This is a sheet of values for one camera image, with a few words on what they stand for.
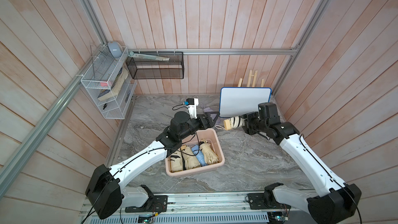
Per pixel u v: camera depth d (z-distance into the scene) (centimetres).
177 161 80
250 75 84
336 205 38
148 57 91
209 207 73
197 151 88
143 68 106
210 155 80
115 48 84
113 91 78
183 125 55
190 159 82
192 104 64
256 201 73
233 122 74
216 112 65
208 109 109
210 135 84
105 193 39
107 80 78
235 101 92
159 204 73
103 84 72
